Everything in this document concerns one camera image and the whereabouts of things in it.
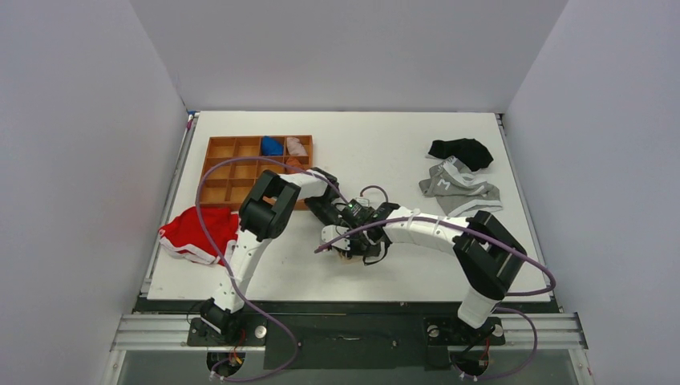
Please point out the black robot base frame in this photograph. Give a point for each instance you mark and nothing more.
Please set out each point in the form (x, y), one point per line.
(340, 335)

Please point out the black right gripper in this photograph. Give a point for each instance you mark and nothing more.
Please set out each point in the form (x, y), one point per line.
(373, 250)

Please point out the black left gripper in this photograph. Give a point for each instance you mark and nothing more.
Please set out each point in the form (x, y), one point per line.
(342, 222)

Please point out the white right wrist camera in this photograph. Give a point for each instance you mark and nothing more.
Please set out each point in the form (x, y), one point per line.
(330, 232)

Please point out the grey underwear white band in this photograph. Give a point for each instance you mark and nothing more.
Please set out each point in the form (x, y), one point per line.
(458, 191)

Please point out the red underwear white band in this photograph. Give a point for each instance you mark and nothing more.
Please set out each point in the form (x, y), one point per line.
(184, 238)

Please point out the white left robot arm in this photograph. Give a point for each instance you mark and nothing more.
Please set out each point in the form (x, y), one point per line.
(263, 216)

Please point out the blue rolled underwear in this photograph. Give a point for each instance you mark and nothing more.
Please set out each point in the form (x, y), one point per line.
(271, 147)

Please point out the wooden compartment tray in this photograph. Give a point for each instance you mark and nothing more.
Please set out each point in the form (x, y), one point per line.
(233, 163)

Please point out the orange-brown rolled underwear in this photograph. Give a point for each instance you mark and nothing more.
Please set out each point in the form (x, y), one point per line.
(294, 162)

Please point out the black underwear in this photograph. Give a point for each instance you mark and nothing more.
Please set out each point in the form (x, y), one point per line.
(471, 152)

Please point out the aluminium table edge rail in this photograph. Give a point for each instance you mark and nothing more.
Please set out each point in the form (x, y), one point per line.
(170, 197)

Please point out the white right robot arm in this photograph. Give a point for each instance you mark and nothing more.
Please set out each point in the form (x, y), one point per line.
(489, 256)

